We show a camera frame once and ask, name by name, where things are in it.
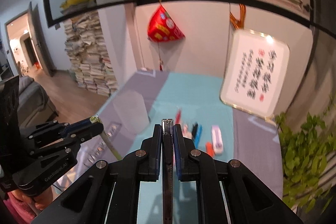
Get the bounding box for patterned white pink pen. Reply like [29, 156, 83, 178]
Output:
[182, 124, 193, 139]

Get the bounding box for framed calligraphy sign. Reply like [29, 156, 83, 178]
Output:
[220, 29, 290, 120]

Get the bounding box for red gel pen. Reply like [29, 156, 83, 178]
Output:
[175, 109, 182, 124]

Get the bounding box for red pyramid hanging ornament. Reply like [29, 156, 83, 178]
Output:
[147, 5, 185, 43]

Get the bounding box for tall stack of books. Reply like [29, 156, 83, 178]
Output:
[64, 10, 118, 97]

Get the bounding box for white purple utility knife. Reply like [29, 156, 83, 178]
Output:
[211, 125, 224, 155]

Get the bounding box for grey sofa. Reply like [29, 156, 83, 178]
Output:
[18, 76, 57, 128]

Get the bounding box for black marker pen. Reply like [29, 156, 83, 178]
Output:
[191, 123, 198, 141]

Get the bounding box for dark grey blue pen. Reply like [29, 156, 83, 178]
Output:
[162, 119, 174, 223]

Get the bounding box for gold medal with ribbon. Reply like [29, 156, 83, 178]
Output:
[230, 3, 247, 31]

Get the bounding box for frosted plastic pen cup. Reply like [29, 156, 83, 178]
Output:
[112, 90, 150, 135]

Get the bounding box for orange highlighter pen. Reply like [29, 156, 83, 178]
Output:
[205, 142, 215, 158]

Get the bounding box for teal grey tablecloth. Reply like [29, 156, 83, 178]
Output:
[52, 69, 285, 224]

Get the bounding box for green gel pen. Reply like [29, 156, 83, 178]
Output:
[90, 115, 122, 160]

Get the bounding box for left hand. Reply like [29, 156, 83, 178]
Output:
[4, 187, 54, 223]

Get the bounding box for green potted plant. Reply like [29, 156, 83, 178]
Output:
[275, 94, 335, 213]

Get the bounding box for blue ballpoint pen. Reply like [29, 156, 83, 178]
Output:
[194, 124, 203, 148]

